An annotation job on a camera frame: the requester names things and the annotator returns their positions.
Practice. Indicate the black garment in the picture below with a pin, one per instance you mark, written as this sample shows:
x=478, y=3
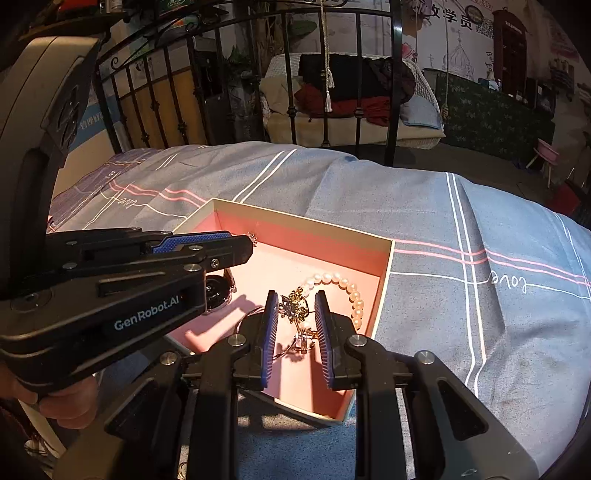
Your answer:
x=351, y=74

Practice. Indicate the gold flower brooch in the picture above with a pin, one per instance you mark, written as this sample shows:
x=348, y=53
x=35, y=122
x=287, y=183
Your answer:
x=295, y=308

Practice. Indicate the pink stool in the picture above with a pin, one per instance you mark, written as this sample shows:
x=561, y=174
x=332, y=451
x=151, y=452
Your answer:
x=545, y=150

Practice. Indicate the red garment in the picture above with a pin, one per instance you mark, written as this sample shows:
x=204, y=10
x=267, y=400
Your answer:
x=341, y=107

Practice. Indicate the box with pink inside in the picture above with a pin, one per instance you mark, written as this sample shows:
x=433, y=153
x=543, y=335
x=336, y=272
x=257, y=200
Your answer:
x=323, y=240

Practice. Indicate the blue wall poster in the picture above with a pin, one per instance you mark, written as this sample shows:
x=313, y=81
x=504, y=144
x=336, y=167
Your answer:
x=92, y=124

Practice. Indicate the black metal bed frame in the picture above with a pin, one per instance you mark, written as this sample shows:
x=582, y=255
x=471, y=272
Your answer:
x=395, y=92

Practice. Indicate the white armchair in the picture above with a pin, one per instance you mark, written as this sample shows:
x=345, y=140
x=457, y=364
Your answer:
x=286, y=124

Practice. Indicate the red container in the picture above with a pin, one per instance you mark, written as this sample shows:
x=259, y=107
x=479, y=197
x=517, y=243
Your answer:
x=567, y=197

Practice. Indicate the green patterned counter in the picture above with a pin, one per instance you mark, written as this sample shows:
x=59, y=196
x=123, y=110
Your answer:
x=494, y=115

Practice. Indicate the person's left hand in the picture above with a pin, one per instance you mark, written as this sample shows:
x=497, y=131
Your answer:
x=69, y=408

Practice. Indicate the orange wooden board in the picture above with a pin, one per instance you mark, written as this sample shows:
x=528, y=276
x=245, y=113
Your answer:
x=161, y=110

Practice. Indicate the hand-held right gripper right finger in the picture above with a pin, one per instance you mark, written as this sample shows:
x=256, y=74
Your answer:
x=323, y=344

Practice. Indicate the light blue cushion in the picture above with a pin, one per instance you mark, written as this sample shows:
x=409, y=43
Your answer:
x=419, y=113

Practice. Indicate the small ornate earring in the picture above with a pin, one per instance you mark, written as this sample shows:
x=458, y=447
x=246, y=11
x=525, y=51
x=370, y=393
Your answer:
x=252, y=238

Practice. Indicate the large printed wall banner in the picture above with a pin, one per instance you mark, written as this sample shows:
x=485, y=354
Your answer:
x=461, y=41

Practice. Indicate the blue plaid bedsheet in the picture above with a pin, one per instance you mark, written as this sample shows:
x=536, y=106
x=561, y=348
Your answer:
x=461, y=323

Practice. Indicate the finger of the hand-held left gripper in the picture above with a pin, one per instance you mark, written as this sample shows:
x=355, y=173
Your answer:
x=226, y=256
x=194, y=240

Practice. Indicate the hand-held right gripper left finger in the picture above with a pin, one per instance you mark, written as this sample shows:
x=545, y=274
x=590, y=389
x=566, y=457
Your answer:
x=270, y=344

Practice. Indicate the red telephone booth cabinet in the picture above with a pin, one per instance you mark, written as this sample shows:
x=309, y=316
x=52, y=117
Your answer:
x=510, y=50

